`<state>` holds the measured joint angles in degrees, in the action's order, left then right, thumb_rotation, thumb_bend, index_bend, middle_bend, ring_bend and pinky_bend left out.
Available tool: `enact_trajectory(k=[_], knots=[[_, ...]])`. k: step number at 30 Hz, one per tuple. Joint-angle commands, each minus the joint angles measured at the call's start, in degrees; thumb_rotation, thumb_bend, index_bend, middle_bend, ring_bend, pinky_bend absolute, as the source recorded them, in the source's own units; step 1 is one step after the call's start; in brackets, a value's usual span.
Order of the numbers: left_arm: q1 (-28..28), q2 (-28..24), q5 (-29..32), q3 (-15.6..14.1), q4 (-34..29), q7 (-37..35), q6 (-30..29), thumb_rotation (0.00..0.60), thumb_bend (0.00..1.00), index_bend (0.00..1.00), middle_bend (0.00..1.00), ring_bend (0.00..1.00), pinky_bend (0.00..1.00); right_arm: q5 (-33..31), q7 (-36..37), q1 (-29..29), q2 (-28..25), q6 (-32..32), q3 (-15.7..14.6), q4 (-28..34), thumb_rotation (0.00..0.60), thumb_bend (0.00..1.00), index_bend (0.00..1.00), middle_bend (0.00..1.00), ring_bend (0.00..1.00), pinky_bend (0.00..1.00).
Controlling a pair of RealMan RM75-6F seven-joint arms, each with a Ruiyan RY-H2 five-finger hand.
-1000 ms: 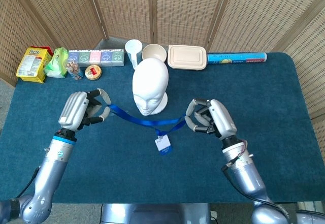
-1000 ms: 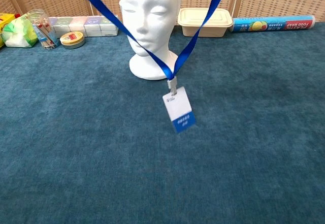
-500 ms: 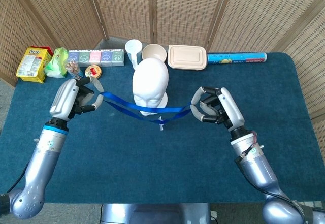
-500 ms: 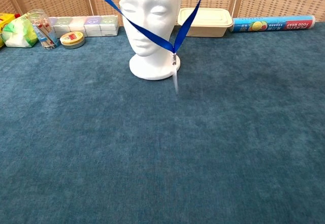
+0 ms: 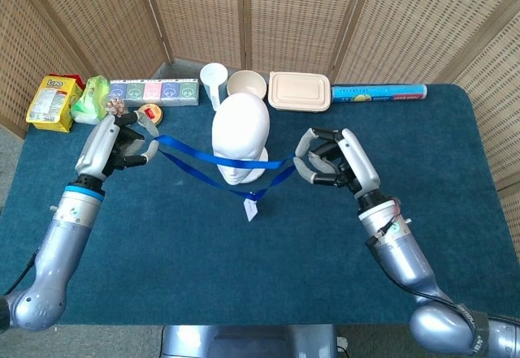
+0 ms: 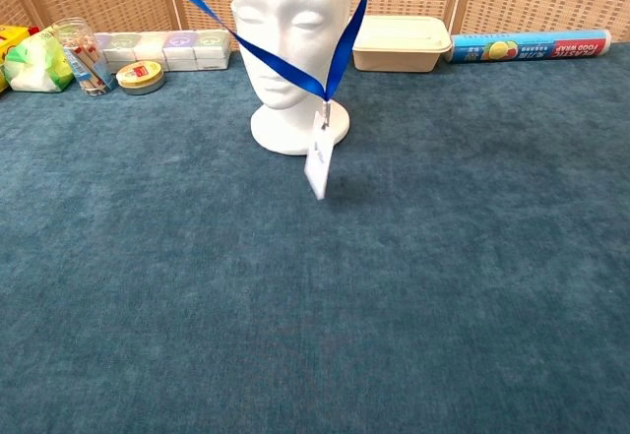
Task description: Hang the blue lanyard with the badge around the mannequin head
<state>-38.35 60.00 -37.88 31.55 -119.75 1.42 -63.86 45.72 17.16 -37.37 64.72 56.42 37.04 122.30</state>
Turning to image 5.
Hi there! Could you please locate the red snack packet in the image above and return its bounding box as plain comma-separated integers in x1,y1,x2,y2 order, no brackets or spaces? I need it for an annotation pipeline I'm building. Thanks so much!
60,73,87,91

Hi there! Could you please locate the beige lidded lunch box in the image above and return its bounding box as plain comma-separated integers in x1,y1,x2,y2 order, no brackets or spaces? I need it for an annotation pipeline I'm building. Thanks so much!
266,71,332,113

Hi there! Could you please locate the green and white plastic bag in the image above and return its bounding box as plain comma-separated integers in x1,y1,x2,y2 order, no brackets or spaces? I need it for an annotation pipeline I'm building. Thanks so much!
70,75,111,126

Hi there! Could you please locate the blue-purple tissue pack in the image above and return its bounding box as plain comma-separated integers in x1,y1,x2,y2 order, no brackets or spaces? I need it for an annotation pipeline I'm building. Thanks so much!
160,78,181,106
109,78,128,107

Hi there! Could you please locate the yellow snack box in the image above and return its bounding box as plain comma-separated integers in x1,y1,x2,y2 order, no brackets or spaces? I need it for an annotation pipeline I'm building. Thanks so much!
25,75,85,133

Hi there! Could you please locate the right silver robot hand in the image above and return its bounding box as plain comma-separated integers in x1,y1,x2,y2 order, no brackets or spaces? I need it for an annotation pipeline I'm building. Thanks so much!
292,127,382,201

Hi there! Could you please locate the blue plastic wrap roll box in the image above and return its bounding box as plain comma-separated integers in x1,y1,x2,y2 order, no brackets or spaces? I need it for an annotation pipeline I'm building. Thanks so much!
331,83,429,104

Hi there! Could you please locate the pink tissue pack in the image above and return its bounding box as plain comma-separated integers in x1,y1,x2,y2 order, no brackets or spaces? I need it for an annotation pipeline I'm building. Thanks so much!
143,78,163,106

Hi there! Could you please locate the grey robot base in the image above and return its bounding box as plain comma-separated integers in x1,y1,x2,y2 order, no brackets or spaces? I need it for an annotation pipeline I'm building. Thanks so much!
160,324,340,358

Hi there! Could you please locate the white foam mannequin head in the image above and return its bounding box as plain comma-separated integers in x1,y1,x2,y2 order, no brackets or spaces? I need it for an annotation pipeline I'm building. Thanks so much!
211,92,271,187

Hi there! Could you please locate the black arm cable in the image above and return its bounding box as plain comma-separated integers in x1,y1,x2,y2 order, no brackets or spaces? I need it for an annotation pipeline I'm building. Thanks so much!
0,248,40,299
365,235,464,310

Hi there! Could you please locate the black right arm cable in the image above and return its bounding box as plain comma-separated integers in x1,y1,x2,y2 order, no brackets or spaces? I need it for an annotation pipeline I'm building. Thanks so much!
365,235,464,310

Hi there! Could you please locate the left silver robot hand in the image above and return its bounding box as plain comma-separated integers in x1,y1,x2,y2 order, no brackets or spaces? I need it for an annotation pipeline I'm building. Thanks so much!
75,112,160,179

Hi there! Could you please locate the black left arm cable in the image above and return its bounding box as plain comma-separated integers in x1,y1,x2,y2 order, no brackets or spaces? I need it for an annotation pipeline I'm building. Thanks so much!
0,248,40,299

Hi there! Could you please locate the woven folding screen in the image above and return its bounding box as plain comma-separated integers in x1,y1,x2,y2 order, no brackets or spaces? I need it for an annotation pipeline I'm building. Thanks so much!
0,0,520,261

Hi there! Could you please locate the blue table mat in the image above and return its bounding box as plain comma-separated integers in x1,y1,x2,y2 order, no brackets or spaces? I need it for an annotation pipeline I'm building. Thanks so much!
0,83,514,326

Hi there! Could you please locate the beige bowl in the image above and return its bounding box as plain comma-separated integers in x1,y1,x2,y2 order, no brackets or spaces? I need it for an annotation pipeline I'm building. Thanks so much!
226,70,268,100

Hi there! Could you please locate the green tissue pack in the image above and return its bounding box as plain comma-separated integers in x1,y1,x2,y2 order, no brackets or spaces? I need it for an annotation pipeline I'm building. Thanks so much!
178,78,201,107
125,78,145,107

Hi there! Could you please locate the white and blue ID badge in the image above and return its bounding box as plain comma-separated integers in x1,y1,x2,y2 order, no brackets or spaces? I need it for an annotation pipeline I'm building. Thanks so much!
242,198,260,222

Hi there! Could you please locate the blue lanyard with badge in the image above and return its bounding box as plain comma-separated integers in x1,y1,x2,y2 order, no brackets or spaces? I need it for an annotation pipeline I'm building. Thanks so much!
156,134,297,203

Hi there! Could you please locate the round red-labelled tin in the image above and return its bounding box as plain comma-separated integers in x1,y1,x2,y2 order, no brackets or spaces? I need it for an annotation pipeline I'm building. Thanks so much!
136,103,164,127

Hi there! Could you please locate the clear jar of sticks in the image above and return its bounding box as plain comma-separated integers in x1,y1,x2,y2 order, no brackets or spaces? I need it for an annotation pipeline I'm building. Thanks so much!
104,93,131,118

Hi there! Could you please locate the white plastic measuring cup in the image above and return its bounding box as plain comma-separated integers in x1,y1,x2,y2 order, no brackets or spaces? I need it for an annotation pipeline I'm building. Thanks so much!
199,63,229,112

